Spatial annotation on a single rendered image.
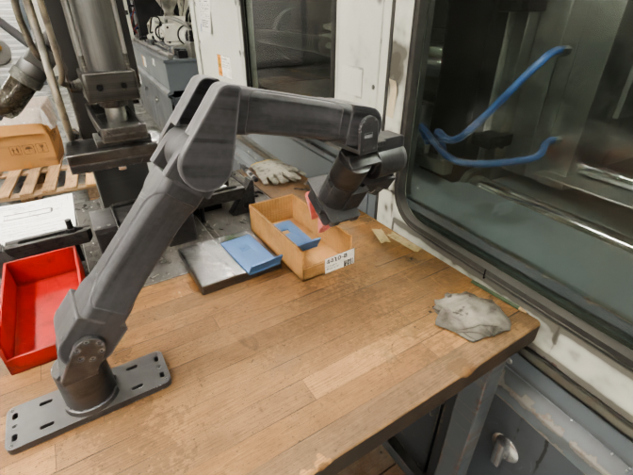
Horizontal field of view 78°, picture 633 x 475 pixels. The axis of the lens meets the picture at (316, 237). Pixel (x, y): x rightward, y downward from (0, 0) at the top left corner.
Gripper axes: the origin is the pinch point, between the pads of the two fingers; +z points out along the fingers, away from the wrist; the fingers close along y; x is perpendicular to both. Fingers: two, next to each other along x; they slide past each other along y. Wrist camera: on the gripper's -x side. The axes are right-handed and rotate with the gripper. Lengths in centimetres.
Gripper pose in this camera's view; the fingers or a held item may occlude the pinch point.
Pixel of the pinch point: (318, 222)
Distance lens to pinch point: 78.4
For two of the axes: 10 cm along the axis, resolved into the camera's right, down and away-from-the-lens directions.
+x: -8.5, 2.6, -4.6
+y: -4.4, -8.3, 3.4
